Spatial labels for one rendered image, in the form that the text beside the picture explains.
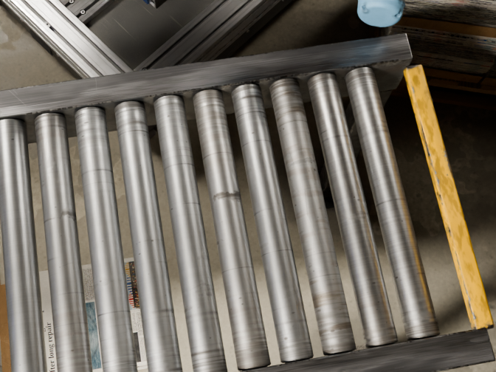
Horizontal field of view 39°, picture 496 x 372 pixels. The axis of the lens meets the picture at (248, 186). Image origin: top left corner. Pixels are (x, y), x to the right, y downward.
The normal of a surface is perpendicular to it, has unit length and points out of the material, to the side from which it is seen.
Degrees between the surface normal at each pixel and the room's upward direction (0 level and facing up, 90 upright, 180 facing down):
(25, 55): 0
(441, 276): 0
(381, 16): 90
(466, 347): 0
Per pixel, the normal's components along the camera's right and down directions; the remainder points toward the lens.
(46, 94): 0.04, -0.30
